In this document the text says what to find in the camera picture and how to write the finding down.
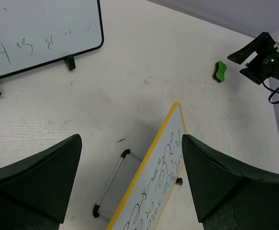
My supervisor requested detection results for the yellow framed whiteboard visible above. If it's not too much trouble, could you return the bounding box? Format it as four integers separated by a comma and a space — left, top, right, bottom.
92, 102, 188, 230

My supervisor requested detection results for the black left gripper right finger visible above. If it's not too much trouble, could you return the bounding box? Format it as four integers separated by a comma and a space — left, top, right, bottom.
182, 135, 279, 230

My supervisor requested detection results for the green whiteboard eraser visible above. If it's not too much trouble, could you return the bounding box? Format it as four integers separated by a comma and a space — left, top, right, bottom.
212, 61, 227, 83

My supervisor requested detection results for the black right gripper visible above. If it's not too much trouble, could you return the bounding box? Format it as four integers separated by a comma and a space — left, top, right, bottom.
227, 32, 279, 84

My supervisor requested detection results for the black framed whiteboard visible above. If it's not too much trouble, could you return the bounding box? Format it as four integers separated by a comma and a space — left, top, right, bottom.
0, 0, 104, 95

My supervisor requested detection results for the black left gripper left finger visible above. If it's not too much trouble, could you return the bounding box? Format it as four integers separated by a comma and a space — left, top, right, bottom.
0, 134, 82, 230

